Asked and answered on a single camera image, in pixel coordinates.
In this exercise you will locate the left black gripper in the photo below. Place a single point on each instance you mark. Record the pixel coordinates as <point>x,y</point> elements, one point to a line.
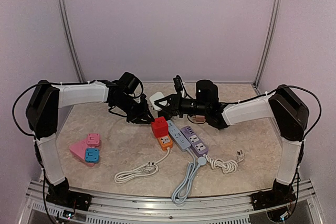
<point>142,116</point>

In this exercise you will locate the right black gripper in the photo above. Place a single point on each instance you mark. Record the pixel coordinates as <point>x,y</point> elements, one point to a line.
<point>174,105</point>

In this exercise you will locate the pink plug charger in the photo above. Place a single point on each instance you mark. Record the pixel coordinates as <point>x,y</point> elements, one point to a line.
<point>198,119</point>

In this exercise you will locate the orange power strip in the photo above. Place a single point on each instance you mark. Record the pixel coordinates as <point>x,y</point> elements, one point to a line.
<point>165,142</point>

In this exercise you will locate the light blue power strip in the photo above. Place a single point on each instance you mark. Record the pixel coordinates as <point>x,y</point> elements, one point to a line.
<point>178,137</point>

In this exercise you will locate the purple power strip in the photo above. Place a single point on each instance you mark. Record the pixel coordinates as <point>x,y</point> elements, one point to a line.
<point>197,145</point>

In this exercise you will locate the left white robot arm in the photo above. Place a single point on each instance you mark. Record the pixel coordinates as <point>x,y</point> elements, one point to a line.
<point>49,97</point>

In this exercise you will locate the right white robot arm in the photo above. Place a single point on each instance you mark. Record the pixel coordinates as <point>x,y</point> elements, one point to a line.
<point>282,104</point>

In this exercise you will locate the red cube plug adapter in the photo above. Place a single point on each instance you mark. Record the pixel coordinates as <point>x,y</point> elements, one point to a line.
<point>160,127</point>

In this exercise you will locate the pink square plug adapter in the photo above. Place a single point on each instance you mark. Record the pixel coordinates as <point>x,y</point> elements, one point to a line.
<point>93,140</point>

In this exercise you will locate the pink triangular socket base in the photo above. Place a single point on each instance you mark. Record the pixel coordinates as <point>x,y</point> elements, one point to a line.
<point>78,151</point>

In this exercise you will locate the blue square plug adapter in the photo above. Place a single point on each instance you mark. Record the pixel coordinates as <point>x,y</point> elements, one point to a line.
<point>92,155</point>

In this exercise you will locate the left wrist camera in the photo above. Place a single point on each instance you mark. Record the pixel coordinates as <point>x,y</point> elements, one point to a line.
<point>129,83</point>

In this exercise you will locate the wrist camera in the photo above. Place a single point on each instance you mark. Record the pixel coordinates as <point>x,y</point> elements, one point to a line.
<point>206,90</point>
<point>129,83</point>

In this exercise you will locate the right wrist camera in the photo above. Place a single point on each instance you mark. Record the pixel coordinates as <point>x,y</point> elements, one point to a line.
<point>206,90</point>

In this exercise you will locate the aluminium front frame rail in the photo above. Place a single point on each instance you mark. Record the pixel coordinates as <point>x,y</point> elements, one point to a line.
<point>119,208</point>

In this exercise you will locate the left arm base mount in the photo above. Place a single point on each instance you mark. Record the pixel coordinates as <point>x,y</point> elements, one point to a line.
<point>61,195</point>

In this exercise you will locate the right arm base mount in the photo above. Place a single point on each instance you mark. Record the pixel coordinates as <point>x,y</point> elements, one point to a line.
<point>279,194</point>

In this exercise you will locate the right aluminium corner post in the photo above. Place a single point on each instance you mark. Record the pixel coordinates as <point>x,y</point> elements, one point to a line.
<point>268,41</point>

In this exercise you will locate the aluminium corner post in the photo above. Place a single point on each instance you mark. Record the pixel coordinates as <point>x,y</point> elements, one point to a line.
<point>268,41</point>
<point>70,41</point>

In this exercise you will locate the left aluminium corner post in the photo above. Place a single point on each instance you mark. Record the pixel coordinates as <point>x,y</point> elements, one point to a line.
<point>70,41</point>

